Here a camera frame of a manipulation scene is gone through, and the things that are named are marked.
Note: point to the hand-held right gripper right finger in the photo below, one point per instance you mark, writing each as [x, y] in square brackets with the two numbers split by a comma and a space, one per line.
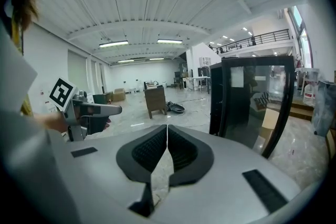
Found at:
[223, 165]

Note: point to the person's left forearm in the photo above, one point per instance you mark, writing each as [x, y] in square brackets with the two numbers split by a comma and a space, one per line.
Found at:
[53, 123]

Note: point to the wooden cabinet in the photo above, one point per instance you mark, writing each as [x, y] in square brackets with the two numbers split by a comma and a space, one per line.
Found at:
[155, 99]

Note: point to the clear plastic bag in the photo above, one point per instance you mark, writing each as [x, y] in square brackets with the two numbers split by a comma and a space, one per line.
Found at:
[324, 107]

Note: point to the black object on floor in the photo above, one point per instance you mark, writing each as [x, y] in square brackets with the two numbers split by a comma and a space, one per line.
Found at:
[176, 108]

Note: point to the long ceiling light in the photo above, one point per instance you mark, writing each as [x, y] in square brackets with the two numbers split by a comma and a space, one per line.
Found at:
[169, 41]
[113, 44]

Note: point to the black glass-door fridge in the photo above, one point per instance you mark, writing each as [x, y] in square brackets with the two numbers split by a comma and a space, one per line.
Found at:
[252, 102]

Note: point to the cardboard box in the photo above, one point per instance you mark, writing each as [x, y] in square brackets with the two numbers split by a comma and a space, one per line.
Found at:
[119, 94]

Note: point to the wooden platform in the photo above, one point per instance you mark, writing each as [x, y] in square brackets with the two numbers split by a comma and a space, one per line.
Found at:
[299, 110]

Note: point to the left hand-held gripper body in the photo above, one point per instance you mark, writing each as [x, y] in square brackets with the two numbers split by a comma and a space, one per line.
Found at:
[71, 112]

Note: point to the white plastic jug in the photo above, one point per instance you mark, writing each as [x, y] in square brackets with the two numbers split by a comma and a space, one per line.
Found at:
[309, 95]

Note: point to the black balcony railing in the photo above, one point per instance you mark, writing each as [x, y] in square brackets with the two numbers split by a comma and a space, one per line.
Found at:
[252, 40]

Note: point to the white table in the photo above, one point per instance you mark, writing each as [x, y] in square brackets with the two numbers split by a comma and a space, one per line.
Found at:
[307, 70]

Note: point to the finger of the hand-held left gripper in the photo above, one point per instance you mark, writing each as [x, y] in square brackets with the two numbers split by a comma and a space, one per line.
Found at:
[107, 109]

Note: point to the dark green box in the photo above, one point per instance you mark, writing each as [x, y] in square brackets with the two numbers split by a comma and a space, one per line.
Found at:
[101, 98]

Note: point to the metal table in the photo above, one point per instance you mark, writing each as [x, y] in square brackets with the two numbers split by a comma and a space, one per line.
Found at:
[200, 82]

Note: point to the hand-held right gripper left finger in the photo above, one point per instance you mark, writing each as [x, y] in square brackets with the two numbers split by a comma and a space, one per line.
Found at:
[105, 165]

